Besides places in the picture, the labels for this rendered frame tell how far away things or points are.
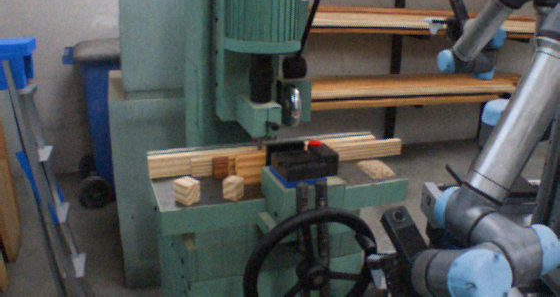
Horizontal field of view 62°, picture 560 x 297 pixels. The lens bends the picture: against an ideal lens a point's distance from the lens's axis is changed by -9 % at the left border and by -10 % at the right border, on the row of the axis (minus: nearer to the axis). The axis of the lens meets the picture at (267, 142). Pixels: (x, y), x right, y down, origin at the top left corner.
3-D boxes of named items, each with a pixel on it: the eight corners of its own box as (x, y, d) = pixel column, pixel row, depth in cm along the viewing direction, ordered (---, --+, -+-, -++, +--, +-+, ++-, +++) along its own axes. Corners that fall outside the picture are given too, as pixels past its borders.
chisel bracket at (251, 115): (252, 144, 117) (253, 108, 114) (235, 126, 130) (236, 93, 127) (282, 141, 119) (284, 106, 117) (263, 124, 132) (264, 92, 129)
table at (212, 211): (168, 260, 96) (166, 233, 94) (148, 195, 123) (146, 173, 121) (428, 217, 115) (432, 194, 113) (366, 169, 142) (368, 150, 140)
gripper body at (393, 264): (381, 302, 84) (415, 311, 73) (371, 255, 85) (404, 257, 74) (418, 289, 86) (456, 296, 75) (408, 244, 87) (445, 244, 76)
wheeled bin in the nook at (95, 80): (77, 216, 285) (59, 49, 253) (78, 180, 333) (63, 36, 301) (181, 201, 306) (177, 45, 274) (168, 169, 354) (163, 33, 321)
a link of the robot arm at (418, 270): (419, 257, 70) (463, 242, 72) (403, 256, 74) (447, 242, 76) (429, 306, 69) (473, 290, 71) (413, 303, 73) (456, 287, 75)
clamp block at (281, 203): (279, 231, 102) (281, 191, 99) (258, 203, 114) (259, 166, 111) (344, 221, 107) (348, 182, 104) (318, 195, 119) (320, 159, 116)
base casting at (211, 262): (186, 283, 110) (184, 249, 107) (152, 183, 161) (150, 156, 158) (363, 252, 124) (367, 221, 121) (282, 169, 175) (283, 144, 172)
